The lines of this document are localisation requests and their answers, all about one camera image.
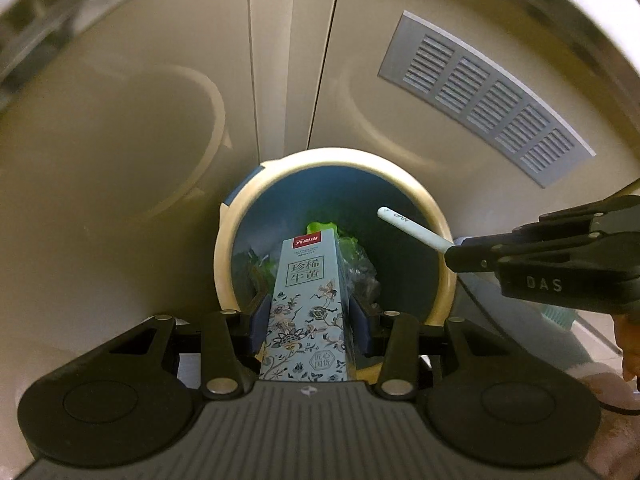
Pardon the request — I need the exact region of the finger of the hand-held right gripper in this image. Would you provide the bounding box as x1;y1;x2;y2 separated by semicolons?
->
444;231;640;272
538;193;640;234

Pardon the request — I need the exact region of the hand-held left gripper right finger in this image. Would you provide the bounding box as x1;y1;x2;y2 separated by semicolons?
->
348;293;521;402

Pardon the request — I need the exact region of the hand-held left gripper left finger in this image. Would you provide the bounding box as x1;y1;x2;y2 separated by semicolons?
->
107;294;274;402

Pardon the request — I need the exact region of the floral light blue carton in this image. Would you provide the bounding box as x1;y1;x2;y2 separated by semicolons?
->
258;232;354;384

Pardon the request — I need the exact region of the white plastic stick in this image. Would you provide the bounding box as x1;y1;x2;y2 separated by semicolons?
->
376;205;459;256

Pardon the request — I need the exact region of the cream rimmed blue bin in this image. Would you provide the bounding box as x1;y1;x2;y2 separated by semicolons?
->
213;147;457;384

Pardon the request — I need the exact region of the person's right hand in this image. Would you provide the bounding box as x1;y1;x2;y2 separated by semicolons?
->
613;309;640;382

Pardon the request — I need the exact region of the mint green ribbed item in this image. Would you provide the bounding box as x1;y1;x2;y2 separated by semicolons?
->
542;303;576;334

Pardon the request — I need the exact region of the clear printed plastic bag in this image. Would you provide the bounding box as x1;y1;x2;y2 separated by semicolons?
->
339;238;382;303

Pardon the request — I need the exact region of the green plastic wrapper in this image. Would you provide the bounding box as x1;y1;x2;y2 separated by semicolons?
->
249;219;362;292

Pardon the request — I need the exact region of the beige vented cabinet door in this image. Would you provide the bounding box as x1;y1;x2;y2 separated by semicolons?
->
314;0;640;342

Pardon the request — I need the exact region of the grey vent grille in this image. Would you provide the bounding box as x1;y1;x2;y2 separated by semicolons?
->
377;9;597;190

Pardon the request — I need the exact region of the pink fuzzy cloth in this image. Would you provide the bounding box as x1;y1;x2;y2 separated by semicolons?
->
574;367;640;480

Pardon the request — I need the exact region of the beige narrow corner panel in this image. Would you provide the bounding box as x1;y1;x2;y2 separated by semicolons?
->
247;0;344;162

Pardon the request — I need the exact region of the black cable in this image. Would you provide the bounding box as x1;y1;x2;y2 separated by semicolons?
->
597;399;640;417

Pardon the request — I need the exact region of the chrome cabinet handle rail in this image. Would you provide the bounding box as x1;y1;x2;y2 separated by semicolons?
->
0;0;107;107

